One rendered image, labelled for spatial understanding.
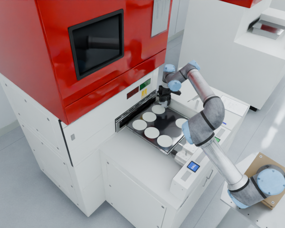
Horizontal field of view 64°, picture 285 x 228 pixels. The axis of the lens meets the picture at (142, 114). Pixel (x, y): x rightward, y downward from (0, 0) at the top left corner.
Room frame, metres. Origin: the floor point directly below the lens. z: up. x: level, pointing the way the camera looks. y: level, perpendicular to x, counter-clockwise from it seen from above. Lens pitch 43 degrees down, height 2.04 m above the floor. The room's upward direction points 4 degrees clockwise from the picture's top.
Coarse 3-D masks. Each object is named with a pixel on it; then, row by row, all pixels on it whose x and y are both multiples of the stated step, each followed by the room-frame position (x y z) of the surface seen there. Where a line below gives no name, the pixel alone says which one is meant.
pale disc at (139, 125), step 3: (135, 120) 1.13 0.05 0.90; (138, 120) 1.14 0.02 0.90; (141, 120) 1.14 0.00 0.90; (135, 123) 1.10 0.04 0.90; (138, 123) 1.10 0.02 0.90; (141, 123) 1.11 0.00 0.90; (144, 123) 1.11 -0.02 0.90; (135, 126) 1.08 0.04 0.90; (138, 126) 1.08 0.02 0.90; (141, 126) 1.08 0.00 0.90; (144, 126) 1.08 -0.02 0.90; (138, 129) 1.05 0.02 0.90; (141, 129) 1.05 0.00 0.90
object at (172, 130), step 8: (160, 104) 1.32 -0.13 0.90; (144, 112) 1.22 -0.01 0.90; (152, 112) 1.23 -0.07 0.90; (168, 112) 1.24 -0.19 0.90; (144, 120) 1.14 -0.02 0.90; (160, 120) 1.15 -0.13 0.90; (168, 120) 1.16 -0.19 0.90; (160, 128) 1.07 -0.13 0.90; (168, 128) 1.08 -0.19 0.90; (176, 128) 1.08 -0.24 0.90; (144, 136) 0.99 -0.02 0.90; (176, 136) 1.01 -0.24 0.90
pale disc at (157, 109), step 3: (156, 105) 1.31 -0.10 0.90; (159, 105) 1.31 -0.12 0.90; (153, 108) 1.27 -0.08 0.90; (156, 108) 1.28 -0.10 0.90; (159, 108) 1.28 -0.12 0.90; (162, 108) 1.28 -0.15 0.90; (153, 111) 1.24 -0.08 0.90; (156, 111) 1.24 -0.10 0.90; (159, 111) 1.24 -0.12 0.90; (162, 111) 1.25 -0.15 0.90
